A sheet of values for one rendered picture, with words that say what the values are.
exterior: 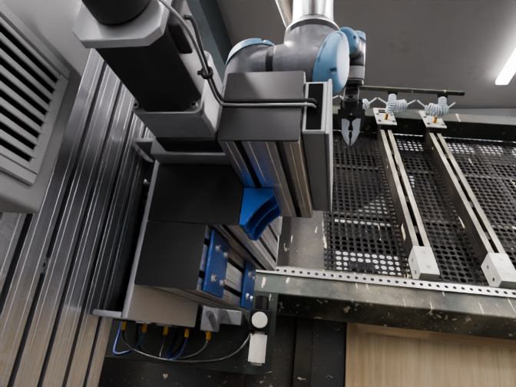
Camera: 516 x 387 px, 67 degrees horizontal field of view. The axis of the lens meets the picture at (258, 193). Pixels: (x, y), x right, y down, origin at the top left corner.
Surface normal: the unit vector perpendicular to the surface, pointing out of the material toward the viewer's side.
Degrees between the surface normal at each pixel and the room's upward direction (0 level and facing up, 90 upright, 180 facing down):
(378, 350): 90
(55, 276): 90
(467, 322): 147
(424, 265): 57
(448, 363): 90
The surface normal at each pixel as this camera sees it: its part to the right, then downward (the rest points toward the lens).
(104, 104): 0.98, 0.04
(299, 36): -0.49, -0.22
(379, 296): 0.01, -0.80
